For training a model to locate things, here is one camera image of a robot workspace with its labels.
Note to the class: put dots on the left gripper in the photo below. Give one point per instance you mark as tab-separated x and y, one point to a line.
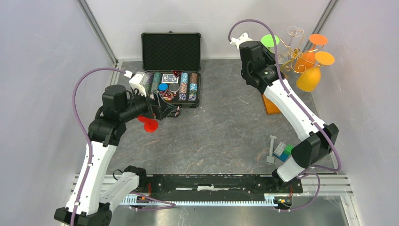
159	108

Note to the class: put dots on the red plastic wine glass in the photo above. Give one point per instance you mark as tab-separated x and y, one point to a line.
150	125

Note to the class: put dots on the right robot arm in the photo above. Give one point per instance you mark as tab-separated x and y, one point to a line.
317	139

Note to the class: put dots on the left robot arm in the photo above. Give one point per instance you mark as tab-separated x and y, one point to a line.
88	206

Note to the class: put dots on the wooden rack base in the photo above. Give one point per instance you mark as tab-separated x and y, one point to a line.
270	107

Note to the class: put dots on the green plastic wine glass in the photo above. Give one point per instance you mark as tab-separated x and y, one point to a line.
268	42

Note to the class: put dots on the yellow plastic wine glass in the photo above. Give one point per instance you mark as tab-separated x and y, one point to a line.
309	79

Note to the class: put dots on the orange plastic wine glass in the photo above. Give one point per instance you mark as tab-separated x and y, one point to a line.
307	59

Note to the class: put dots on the blue round chip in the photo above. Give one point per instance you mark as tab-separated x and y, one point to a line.
163	87

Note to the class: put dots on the playing card deck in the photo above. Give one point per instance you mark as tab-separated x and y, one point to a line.
169	78

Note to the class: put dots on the black poker chip case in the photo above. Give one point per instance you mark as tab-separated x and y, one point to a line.
179	54

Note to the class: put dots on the blue green building blocks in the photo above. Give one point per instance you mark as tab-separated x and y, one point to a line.
283	151

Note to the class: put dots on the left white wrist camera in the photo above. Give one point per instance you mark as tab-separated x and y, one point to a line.
137	81

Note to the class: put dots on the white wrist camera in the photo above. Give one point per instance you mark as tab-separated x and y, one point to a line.
137	81
244	37

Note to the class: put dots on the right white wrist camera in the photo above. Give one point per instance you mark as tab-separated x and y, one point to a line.
244	37

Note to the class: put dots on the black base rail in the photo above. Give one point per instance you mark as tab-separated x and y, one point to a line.
216	187

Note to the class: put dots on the gold wire glass rack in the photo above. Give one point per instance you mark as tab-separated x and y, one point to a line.
287	67

